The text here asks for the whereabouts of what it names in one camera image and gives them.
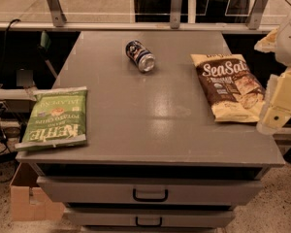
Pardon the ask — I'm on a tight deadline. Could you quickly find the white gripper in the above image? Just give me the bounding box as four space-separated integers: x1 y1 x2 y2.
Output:
254 28 291 135

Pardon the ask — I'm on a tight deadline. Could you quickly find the blue pepsi can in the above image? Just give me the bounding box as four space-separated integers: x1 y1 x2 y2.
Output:
125 40 155 73

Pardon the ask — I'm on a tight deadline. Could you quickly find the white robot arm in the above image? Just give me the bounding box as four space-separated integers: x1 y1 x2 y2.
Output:
254 11 291 135

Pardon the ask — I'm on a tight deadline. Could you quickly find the brown sea salt chips bag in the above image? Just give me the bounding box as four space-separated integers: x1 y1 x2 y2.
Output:
191 54 265 123

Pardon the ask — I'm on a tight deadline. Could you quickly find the grey drawer cabinet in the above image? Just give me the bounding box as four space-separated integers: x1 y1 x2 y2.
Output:
17 31 284 233

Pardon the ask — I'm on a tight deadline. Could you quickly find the green kettle chips bag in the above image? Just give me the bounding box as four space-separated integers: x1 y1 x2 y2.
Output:
15 86 87 151

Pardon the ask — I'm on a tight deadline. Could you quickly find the lower grey drawer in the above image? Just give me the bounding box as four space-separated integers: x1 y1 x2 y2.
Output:
65 208 234 228

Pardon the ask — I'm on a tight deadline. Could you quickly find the grey drawer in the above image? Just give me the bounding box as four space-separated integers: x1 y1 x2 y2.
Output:
37 177 262 206
65 208 234 228

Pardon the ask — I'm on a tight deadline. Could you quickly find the upper grey drawer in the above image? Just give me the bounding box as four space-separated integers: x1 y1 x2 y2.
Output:
37 177 262 206

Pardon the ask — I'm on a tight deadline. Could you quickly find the cardboard box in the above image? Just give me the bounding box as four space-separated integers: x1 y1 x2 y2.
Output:
10 164 64 221

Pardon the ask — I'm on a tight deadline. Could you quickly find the right metal bracket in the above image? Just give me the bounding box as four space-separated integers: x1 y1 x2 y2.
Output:
246 0 269 30

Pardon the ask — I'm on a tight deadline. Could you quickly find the metal bracket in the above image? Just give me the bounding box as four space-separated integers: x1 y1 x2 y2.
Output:
246 0 269 30
47 0 67 27
170 0 182 29

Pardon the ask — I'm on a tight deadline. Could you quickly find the middle metal bracket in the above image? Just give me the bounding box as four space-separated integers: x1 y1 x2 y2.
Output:
170 0 182 29

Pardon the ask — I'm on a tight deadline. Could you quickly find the left metal bracket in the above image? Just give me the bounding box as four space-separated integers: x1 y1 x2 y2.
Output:
47 0 67 27

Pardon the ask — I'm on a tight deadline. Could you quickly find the black cable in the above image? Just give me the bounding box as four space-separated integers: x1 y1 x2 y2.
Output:
0 17 22 112

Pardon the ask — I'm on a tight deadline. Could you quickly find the metal rail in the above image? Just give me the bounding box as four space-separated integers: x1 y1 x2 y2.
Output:
10 21 277 34

